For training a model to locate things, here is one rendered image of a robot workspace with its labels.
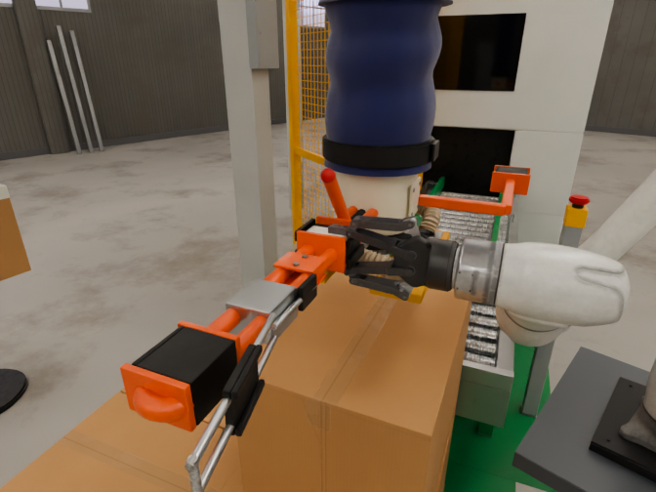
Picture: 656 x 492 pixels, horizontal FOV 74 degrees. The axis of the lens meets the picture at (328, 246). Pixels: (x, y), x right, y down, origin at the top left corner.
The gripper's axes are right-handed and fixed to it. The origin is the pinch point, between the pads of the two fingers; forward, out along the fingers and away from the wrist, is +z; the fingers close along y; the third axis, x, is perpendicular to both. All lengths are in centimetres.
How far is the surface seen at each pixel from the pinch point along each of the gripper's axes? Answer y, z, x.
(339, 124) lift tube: -17.0, 4.7, 16.4
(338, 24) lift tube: -33.3, 5.6, 17.9
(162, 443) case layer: 69, 51, 4
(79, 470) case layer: 69, 64, -11
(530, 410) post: 120, -52, 117
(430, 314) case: 28.7, -13.4, 32.4
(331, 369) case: 28.7, 1.2, 4.6
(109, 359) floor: 123, 160, 72
